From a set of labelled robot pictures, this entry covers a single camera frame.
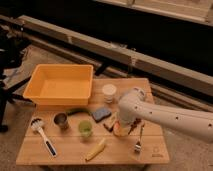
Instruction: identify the orange apple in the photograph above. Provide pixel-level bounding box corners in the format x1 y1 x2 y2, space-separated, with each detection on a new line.
113 121 131 137

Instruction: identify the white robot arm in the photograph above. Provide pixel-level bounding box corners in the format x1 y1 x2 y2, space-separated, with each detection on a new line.
117 87 213 143

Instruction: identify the green plastic cup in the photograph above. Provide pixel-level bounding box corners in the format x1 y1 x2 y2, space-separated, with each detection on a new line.
78 120 92 138

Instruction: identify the small metal cup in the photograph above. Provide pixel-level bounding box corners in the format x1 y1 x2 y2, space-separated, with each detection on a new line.
54 113 69 130

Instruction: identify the blue sponge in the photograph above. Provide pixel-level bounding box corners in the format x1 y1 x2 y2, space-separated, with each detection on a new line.
92 107 111 122

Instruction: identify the green cucumber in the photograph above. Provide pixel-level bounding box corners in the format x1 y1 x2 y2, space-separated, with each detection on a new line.
65 108 91 116

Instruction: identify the yellow plastic bin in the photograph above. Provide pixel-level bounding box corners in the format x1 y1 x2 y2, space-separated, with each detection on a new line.
23 64 93 106

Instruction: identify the yellow banana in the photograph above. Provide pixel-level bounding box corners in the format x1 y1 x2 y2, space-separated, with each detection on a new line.
85 138 106 161

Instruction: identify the wooden folding table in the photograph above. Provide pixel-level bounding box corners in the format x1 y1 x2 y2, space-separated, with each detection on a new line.
15 77 171 167

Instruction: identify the silver fork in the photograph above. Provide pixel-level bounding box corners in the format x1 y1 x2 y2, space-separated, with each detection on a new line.
134 123 145 154

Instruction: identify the white dish brush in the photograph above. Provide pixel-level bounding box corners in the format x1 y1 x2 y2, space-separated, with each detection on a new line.
30 118 57 157

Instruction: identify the black tripod stand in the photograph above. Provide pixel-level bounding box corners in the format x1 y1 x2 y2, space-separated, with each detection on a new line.
0 26 30 133

